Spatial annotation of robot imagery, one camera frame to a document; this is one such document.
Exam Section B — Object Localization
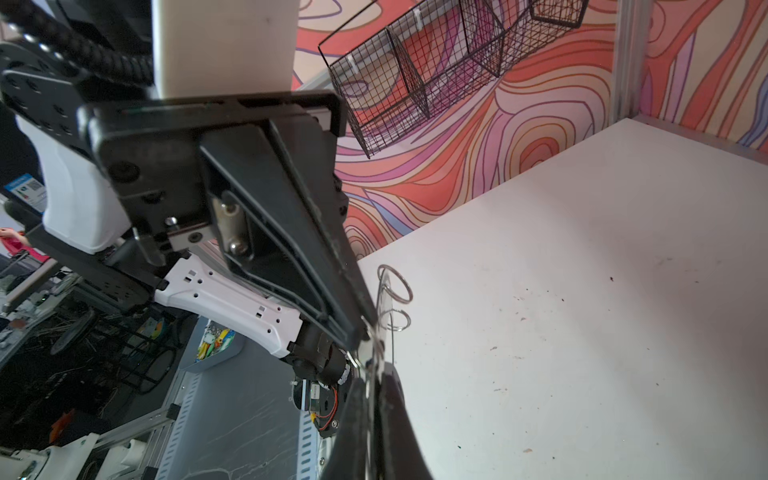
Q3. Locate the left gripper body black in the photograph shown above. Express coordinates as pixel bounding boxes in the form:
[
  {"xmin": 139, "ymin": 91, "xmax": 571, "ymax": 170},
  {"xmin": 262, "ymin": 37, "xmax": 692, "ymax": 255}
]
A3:
[{"xmin": 77, "ymin": 90, "xmax": 348, "ymax": 250}]

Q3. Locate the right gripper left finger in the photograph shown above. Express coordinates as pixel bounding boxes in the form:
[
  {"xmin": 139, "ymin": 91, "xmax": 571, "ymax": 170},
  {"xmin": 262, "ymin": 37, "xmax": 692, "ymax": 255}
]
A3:
[{"xmin": 321, "ymin": 379, "xmax": 371, "ymax": 480}]

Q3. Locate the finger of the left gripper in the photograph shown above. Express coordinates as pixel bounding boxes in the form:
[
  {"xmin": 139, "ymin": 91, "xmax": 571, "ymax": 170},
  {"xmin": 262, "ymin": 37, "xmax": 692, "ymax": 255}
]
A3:
[
  {"xmin": 239, "ymin": 269, "xmax": 366, "ymax": 358},
  {"xmin": 200, "ymin": 115, "xmax": 375, "ymax": 321}
]

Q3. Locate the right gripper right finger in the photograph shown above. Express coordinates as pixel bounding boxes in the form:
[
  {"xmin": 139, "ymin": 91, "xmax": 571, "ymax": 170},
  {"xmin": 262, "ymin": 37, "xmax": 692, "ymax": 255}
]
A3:
[{"xmin": 377, "ymin": 362, "xmax": 432, "ymax": 480}]

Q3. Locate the metal keyring disc yellow handle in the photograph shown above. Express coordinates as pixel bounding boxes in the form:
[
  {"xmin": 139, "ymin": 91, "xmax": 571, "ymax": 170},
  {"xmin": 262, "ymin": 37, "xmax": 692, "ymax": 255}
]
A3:
[{"xmin": 347, "ymin": 264, "xmax": 414, "ymax": 479}]

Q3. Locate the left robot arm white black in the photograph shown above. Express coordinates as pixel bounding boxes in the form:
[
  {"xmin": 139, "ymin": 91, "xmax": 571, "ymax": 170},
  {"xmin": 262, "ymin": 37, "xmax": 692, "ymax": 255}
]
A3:
[{"xmin": 1, "ymin": 1, "xmax": 383, "ymax": 386}]

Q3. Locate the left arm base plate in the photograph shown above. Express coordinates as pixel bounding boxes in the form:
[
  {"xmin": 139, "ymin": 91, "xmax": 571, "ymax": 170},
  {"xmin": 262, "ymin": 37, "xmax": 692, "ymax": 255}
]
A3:
[{"xmin": 291, "ymin": 377, "xmax": 350, "ymax": 438}]

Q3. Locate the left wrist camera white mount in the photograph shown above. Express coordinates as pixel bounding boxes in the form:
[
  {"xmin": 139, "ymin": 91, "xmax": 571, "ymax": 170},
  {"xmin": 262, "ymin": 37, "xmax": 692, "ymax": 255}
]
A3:
[{"xmin": 151, "ymin": 0, "xmax": 300, "ymax": 99}]

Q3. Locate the black wire basket left wall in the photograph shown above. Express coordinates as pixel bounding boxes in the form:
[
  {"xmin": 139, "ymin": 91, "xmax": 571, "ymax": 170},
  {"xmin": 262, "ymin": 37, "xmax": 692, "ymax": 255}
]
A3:
[{"xmin": 325, "ymin": 0, "xmax": 589, "ymax": 157}]

